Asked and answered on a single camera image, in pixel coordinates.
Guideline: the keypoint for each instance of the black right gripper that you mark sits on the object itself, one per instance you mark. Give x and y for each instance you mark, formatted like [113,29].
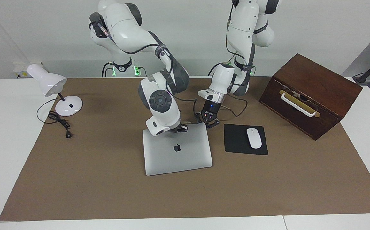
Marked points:
[181,128]

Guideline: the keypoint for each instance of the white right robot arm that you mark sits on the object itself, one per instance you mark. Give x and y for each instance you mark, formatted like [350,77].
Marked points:
[124,28]

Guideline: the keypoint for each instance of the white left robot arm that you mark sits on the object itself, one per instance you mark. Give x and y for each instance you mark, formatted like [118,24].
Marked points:
[245,32]

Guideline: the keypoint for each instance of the white computer mouse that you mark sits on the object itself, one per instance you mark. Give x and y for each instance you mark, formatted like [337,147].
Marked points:
[254,139]

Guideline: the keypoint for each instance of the grey laptop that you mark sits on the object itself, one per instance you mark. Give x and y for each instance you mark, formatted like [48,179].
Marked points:
[178,159]

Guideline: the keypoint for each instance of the dark brown wooden box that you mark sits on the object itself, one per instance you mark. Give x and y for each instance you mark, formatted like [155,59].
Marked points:
[316,80]

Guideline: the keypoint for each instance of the white desk lamp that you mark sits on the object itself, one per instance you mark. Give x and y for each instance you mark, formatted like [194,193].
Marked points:
[46,80]

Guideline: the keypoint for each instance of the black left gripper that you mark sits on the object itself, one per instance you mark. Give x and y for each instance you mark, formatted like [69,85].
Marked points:
[210,110]

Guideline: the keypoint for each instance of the brown paper table mat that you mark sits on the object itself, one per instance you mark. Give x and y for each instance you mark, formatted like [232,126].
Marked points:
[268,185]

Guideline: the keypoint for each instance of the black mouse pad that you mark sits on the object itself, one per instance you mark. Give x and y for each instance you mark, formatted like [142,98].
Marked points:
[234,140]

